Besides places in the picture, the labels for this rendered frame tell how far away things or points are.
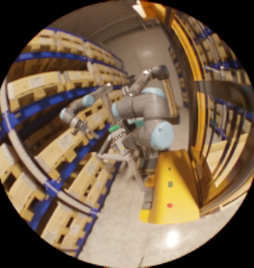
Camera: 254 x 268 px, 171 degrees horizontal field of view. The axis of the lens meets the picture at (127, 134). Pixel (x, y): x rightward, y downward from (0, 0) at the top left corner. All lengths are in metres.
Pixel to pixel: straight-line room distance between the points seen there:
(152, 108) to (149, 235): 1.65
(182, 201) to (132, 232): 1.13
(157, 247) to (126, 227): 0.65
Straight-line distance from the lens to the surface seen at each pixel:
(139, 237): 1.68
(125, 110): 0.34
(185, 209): 0.77
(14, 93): 1.22
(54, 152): 1.11
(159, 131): 0.25
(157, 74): 0.81
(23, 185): 1.11
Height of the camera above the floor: 1.63
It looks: 25 degrees down
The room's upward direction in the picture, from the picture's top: 21 degrees counter-clockwise
